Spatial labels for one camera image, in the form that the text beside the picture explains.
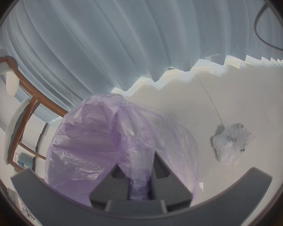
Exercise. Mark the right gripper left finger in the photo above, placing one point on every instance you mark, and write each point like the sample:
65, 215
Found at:
108, 189

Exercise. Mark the pale blue curtain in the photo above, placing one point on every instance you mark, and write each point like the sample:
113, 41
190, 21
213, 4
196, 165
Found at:
108, 36

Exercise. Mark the purple plastic bag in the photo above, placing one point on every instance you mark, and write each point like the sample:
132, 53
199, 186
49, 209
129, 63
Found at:
85, 138

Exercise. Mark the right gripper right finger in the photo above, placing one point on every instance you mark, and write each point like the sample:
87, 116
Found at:
172, 189

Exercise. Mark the white trash bin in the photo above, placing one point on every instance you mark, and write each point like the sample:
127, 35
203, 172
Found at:
176, 149

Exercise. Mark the crumpled clear printed wrapper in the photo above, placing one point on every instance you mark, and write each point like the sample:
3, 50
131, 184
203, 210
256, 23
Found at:
233, 142

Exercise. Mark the white cushioned wooden chair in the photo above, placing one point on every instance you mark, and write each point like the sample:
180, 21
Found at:
11, 81

